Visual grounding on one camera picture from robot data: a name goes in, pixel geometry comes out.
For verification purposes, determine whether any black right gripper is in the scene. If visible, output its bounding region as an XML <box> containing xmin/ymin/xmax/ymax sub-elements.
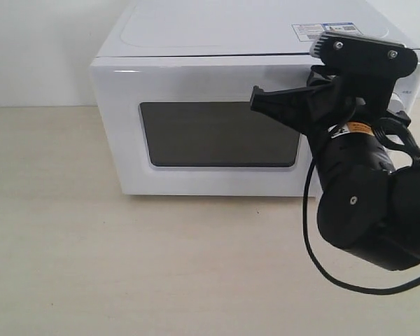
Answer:
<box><xmin>250</xmin><ymin>66</ymin><xmax>358</xmax><ymax>140</ymax></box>

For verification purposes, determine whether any white microwave door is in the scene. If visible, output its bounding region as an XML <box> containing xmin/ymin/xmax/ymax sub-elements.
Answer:
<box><xmin>90</xmin><ymin>55</ymin><xmax>312</xmax><ymax>197</ymax></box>

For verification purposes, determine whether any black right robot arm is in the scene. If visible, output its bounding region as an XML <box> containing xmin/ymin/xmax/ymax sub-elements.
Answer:
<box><xmin>250</xmin><ymin>72</ymin><xmax>420</xmax><ymax>271</ymax></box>

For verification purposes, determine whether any white upper microwave knob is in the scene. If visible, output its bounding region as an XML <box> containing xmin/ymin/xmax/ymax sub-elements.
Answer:
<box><xmin>388</xmin><ymin>92</ymin><xmax>406</xmax><ymax>114</ymax></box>

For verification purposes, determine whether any white microwave oven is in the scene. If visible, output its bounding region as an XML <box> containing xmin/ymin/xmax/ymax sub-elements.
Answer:
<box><xmin>90</xmin><ymin>1</ymin><xmax>420</xmax><ymax>108</ymax></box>

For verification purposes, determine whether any blue white label sticker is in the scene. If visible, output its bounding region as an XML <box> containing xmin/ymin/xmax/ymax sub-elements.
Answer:
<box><xmin>291</xmin><ymin>22</ymin><xmax>363</xmax><ymax>42</ymax></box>

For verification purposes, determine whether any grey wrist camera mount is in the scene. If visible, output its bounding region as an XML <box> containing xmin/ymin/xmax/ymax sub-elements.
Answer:
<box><xmin>309</xmin><ymin>31</ymin><xmax>419</xmax><ymax>118</ymax></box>

